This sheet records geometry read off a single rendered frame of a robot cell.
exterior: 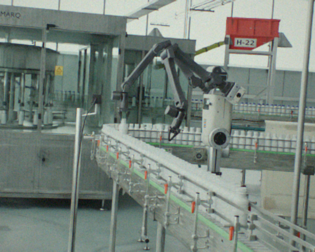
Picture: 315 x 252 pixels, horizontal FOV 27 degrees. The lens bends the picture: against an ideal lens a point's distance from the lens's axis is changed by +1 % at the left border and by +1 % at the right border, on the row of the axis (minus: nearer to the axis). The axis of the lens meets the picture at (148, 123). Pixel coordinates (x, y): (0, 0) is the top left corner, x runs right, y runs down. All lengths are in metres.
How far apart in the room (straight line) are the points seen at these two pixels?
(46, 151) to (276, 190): 2.96
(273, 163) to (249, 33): 5.29
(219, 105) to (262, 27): 6.71
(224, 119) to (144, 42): 5.30
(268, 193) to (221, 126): 3.96
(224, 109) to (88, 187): 3.55
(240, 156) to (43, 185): 2.66
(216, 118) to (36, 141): 3.54
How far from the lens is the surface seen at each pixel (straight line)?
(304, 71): 2.20
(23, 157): 7.86
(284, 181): 8.63
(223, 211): 2.59
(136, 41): 9.89
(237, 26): 11.33
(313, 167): 6.34
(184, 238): 3.00
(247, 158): 6.28
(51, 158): 7.87
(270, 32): 11.35
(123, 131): 4.87
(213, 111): 4.71
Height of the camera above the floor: 1.51
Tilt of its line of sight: 3 degrees down
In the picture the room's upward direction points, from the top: 4 degrees clockwise
